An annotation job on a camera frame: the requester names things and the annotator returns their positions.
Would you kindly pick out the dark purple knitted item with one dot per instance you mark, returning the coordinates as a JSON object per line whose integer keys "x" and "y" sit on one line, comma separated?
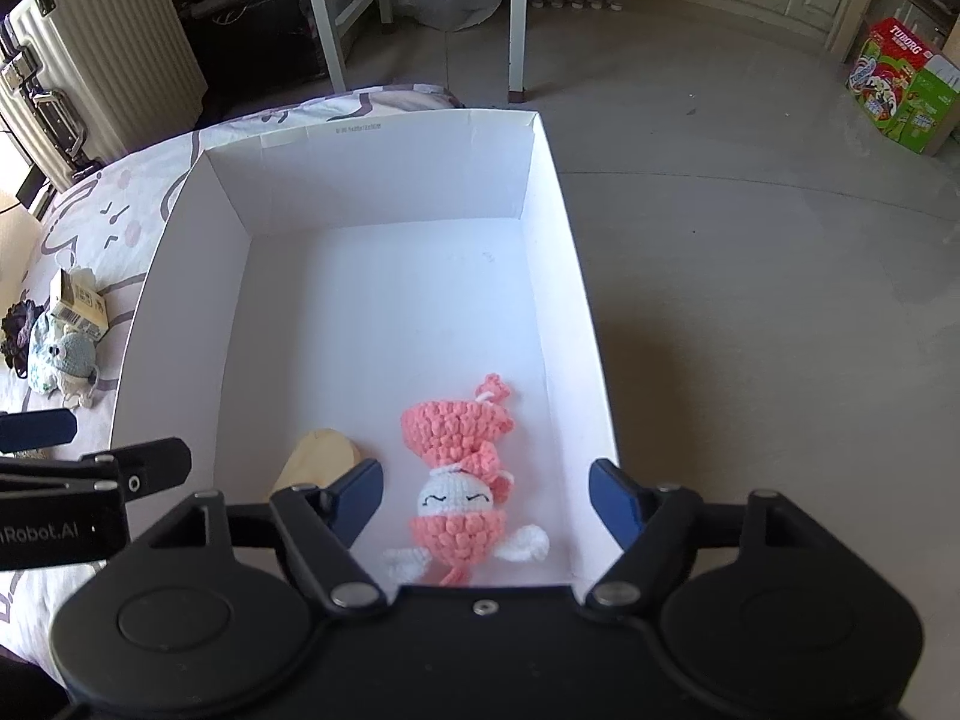
{"x": 16, "y": 330}

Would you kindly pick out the white cardboard box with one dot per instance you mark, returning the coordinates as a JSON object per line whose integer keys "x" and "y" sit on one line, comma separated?
{"x": 412, "y": 277}

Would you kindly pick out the beige ribbed suitcase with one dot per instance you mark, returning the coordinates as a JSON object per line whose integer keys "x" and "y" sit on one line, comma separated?
{"x": 97, "y": 52}

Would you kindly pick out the white table frame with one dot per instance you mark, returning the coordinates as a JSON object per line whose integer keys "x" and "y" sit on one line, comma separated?
{"x": 516, "y": 15}

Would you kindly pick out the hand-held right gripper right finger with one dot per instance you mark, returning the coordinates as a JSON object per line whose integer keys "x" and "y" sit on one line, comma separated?
{"x": 611, "y": 499}

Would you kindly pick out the colourful printed carton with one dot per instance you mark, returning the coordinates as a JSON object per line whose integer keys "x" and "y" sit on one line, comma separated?
{"x": 900, "y": 90}

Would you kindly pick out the printed bed sheet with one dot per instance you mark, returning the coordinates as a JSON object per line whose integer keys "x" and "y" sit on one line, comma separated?
{"x": 97, "y": 202}

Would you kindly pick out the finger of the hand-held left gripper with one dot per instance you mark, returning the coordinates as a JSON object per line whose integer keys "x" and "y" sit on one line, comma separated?
{"x": 154, "y": 465}
{"x": 37, "y": 431}

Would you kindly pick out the small brown cardboard box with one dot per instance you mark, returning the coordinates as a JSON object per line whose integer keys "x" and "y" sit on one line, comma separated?
{"x": 75, "y": 304}

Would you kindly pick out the beige wooden block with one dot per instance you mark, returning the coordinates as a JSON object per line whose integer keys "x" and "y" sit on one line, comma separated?
{"x": 315, "y": 457}

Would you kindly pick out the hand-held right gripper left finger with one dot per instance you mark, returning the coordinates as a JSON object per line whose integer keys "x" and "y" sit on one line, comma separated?
{"x": 358, "y": 499}

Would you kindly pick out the black bag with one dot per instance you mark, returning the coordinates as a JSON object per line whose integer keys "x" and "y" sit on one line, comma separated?
{"x": 255, "y": 37}

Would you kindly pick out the pink crochet doll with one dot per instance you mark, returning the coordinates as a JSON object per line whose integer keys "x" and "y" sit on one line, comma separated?
{"x": 450, "y": 427}

